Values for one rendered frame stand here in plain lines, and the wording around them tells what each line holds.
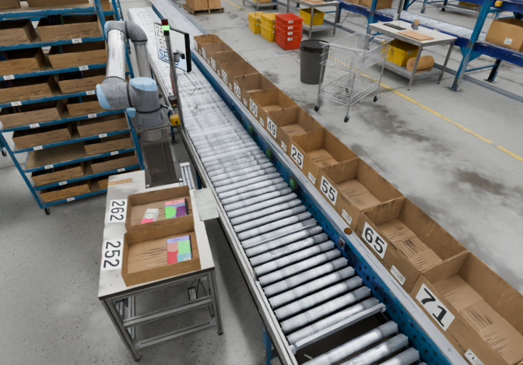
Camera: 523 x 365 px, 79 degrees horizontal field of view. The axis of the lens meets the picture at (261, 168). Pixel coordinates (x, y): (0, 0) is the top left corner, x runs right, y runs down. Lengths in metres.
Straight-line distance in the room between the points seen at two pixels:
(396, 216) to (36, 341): 2.45
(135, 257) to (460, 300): 1.60
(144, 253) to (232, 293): 0.90
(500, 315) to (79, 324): 2.47
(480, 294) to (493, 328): 0.15
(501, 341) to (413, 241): 0.53
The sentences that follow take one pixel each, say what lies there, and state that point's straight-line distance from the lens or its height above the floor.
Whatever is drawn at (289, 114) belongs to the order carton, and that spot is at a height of 0.99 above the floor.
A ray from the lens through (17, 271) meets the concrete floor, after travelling 3.32.
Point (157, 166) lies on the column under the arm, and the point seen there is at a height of 0.89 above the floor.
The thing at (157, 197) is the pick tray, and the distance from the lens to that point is 2.20.
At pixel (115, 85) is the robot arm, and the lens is 2.13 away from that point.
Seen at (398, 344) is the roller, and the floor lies 0.75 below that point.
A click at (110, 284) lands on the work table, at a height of 0.75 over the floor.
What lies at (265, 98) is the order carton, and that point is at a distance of 2.95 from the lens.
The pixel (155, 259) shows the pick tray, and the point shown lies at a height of 0.76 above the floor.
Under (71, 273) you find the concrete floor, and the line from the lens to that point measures 3.07.
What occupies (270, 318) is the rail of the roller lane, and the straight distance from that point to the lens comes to 1.64.
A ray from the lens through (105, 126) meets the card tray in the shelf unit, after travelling 3.16.
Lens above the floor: 2.20
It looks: 37 degrees down
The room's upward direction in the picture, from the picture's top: straight up
